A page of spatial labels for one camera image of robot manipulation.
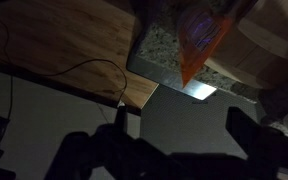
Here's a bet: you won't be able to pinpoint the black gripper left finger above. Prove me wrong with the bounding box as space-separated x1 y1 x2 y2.
114 105 130 135

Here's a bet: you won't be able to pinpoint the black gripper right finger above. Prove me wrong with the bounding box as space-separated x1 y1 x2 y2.
224 105 266 158

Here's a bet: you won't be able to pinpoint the orange snack pack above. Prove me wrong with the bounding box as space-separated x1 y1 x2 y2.
178 4 234 88

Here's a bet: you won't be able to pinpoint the large brown cutting board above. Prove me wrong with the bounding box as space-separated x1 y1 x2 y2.
203 0 288 93

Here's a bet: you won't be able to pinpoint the thin black floor cable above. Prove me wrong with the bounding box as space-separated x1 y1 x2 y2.
0 4 129 121

